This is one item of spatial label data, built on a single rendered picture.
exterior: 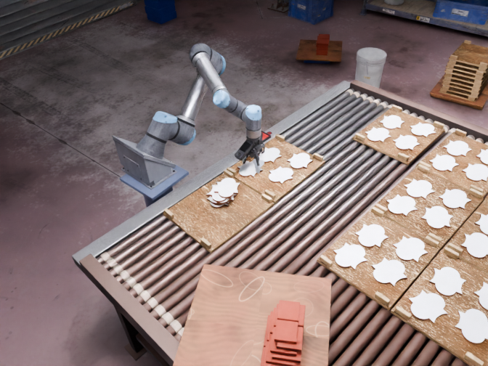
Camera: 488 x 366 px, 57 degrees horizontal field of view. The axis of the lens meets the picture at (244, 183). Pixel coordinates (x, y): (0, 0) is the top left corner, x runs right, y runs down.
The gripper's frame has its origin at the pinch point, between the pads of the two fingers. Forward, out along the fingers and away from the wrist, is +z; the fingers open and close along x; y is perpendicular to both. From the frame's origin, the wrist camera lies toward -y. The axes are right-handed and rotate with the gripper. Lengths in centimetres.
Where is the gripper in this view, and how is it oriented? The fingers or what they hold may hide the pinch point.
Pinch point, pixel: (250, 168)
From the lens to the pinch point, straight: 236.5
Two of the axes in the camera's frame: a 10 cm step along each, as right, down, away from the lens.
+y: 6.9, -4.5, 5.6
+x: -7.2, -4.4, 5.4
